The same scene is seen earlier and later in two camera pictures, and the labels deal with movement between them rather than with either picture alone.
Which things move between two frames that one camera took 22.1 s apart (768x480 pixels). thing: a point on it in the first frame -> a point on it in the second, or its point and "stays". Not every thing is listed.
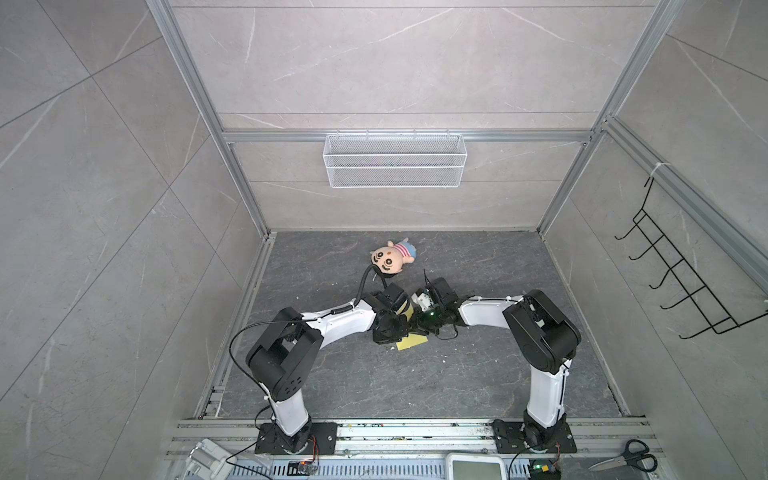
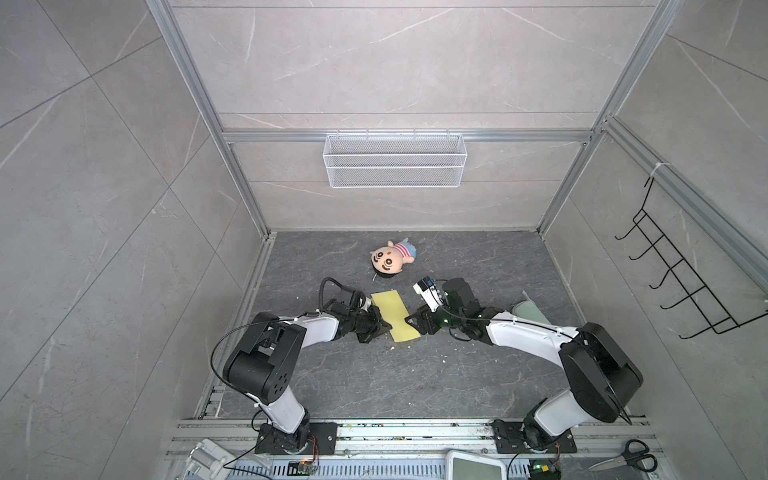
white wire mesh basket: x=391 y=161 stays
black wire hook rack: x=719 y=318 stays
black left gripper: x=387 y=339 -> x=379 y=325
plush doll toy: x=391 y=258 stays
